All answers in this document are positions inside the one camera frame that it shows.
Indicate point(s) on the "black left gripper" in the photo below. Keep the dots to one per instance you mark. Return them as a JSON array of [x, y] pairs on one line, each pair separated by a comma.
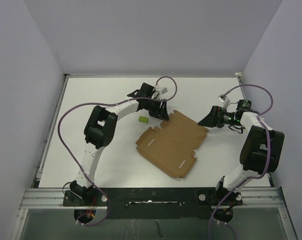
[[160, 113]]

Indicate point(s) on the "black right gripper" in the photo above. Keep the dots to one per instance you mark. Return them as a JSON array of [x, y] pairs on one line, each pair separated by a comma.
[[214, 118]]

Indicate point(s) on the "brown cardboard box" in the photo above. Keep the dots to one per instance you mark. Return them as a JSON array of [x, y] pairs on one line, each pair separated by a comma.
[[171, 146]]

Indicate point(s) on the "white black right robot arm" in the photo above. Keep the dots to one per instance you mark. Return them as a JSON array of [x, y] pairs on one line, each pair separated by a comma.
[[260, 153]]

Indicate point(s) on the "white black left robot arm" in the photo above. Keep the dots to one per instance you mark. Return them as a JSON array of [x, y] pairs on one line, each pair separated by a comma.
[[100, 129]]

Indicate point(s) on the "green wooden block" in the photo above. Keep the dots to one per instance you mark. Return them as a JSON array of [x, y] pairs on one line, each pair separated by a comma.
[[143, 119]]

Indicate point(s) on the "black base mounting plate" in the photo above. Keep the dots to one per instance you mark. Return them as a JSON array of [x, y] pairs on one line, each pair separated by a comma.
[[155, 211]]

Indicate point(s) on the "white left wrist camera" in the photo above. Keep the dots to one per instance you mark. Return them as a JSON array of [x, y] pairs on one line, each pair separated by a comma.
[[161, 90]]

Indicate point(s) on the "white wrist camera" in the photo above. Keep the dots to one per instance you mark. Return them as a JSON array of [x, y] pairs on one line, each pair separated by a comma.
[[223, 98], [161, 90]]

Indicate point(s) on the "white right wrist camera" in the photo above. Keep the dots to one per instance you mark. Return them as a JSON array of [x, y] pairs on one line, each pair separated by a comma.
[[223, 98]]

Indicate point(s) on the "aluminium frame rail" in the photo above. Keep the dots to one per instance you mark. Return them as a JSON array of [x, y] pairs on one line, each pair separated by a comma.
[[48, 198]]

